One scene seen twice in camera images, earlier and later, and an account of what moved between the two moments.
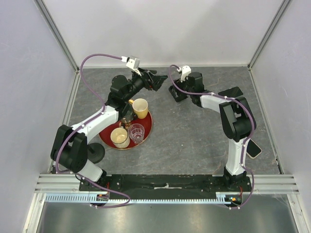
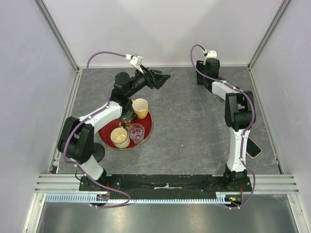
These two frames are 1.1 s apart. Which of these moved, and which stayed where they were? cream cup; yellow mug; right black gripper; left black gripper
Moved: right black gripper
Stayed: left black gripper; yellow mug; cream cup
